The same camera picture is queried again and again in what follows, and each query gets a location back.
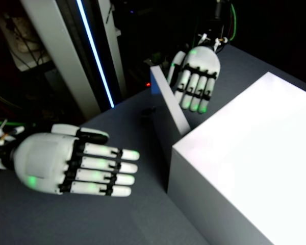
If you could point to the white robot body column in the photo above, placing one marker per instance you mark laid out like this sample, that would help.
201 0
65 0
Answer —
53 51

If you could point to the grey table cloth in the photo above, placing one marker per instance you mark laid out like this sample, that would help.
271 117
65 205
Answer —
66 219

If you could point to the blue-white light strip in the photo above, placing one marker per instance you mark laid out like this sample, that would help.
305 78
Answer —
97 58

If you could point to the white panel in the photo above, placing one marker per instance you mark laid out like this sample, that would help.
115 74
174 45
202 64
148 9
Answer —
168 102

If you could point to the large white box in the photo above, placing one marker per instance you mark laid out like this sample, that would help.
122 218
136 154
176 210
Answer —
244 140

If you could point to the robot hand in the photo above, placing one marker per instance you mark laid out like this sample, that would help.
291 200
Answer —
43 158
201 63

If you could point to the black key in lock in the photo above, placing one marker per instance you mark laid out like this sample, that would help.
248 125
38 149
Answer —
148 111

